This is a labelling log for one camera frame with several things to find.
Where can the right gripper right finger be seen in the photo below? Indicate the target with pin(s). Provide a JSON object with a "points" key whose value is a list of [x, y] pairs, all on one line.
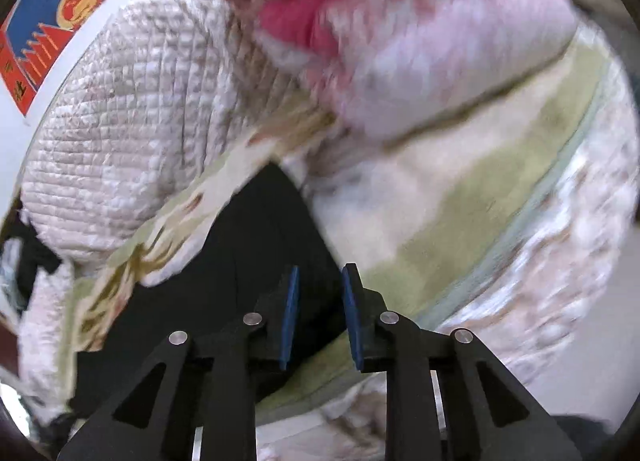
{"points": [[448, 396]]}

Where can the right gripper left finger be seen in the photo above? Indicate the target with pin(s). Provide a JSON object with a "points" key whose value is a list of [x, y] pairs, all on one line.
{"points": [[195, 390]]}

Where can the black pants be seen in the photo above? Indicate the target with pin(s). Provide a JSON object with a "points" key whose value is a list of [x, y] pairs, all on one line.
{"points": [[265, 228]]}

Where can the floral plush blanket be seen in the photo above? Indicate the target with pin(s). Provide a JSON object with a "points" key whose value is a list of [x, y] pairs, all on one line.
{"points": [[507, 219]]}

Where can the dark clothes pile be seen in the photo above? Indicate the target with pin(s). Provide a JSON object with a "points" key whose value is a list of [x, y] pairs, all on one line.
{"points": [[23, 254]]}

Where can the white quilted bedspread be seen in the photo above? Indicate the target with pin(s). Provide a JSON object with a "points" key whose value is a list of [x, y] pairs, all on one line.
{"points": [[164, 89]]}

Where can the pink floral comforter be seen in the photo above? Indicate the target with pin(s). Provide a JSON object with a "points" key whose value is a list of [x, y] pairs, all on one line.
{"points": [[386, 67]]}

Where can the red blue wall poster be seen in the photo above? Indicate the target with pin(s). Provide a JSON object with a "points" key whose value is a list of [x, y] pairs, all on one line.
{"points": [[33, 35]]}

